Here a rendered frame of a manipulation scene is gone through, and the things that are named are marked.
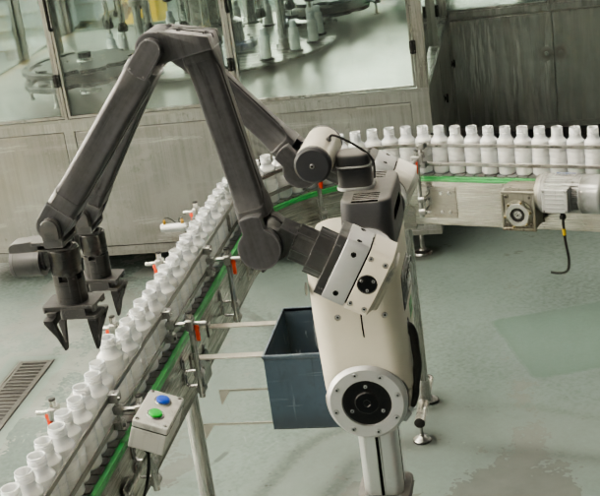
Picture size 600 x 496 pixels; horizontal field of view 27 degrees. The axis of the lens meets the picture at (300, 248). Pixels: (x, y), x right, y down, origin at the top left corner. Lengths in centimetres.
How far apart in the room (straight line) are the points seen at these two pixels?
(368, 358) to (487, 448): 225
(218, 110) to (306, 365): 126
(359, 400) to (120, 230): 425
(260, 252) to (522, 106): 596
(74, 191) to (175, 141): 412
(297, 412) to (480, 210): 131
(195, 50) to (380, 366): 73
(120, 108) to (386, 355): 69
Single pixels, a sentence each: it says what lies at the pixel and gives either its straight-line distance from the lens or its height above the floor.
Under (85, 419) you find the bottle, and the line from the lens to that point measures 269.
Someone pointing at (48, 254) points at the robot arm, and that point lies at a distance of 228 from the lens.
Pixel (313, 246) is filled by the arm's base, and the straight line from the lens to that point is 212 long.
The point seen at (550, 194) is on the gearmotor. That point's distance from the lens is 403.
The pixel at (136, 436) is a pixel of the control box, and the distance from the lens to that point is 267.
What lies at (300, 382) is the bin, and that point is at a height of 87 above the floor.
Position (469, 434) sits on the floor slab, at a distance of 469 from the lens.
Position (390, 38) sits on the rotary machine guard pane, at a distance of 602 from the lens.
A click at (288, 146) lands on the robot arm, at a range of 254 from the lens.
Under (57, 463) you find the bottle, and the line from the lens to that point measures 256.
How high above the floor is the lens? 231
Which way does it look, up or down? 20 degrees down
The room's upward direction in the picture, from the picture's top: 8 degrees counter-clockwise
